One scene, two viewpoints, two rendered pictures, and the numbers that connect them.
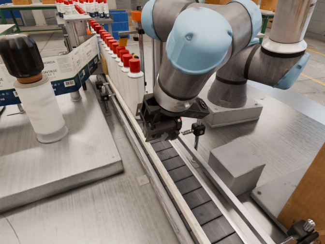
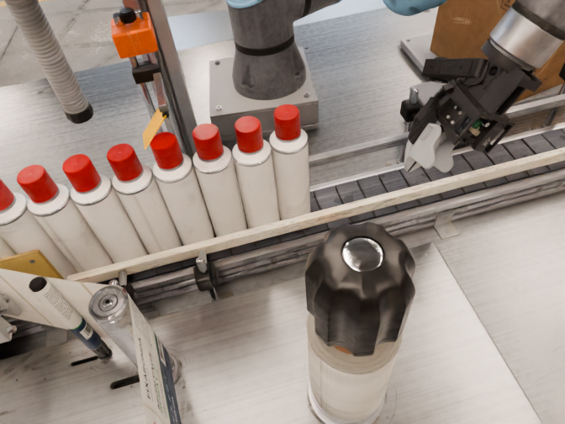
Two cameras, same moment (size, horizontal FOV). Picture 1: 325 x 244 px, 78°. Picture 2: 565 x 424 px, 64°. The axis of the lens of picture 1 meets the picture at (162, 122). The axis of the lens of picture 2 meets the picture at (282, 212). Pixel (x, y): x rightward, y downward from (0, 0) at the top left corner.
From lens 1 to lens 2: 0.75 m
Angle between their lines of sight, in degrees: 55
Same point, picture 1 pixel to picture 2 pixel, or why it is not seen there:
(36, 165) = (459, 395)
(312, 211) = not seen: hidden behind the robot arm
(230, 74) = (287, 28)
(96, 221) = (531, 291)
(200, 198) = (500, 153)
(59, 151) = (414, 358)
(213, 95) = (279, 83)
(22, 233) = not seen: outside the picture
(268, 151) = (382, 83)
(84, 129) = not seen: hidden behind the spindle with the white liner
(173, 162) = (436, 172)
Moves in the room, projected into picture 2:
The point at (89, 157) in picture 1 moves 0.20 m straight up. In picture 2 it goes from (430, 294) to (466, 198)
